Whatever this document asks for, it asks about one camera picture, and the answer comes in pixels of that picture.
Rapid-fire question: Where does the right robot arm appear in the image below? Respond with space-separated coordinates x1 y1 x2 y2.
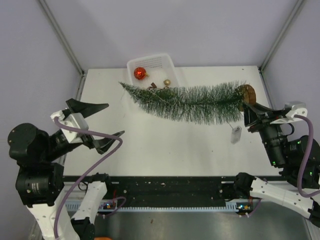
233 101 320 227

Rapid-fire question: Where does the left aluminium corner post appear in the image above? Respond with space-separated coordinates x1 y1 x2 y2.
36 0 85 76

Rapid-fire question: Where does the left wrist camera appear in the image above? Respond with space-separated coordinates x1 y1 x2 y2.
50 110 89 144

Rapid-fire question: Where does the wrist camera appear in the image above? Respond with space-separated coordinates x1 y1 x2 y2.
270 101 308 125
50 110 89 144

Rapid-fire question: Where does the white cable duct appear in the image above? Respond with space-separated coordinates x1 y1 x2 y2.
65 200 253 214

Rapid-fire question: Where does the small green christmas tree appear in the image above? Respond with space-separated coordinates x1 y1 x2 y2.
121 81 257 125

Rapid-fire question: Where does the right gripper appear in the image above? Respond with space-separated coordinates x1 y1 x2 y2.
242 100 286 166

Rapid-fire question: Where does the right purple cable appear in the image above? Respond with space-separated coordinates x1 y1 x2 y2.
239 114 320 218

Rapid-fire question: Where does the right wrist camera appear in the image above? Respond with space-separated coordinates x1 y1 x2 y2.
270 101 308 125

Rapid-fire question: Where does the white plastic basket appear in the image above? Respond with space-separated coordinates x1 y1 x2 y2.
127 53 181 88

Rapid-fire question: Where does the aluminium corner post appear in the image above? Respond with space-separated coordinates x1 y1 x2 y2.
258 0 307 74
36 0 85 76

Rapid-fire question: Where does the gold bauble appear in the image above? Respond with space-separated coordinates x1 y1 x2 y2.
163 79 171 86

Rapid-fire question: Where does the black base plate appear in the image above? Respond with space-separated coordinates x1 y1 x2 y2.
62 175 266 207

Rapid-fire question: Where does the right aluminium corner post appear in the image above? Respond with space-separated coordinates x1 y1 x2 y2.
258 0 307 74

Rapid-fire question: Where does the brown and gold ornament garland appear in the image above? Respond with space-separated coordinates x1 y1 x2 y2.
146 82 170 91

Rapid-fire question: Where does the red glitter bauble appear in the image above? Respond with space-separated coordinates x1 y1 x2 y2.
133 67 150 81

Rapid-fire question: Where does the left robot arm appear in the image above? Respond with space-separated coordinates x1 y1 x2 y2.
7 98 123 240

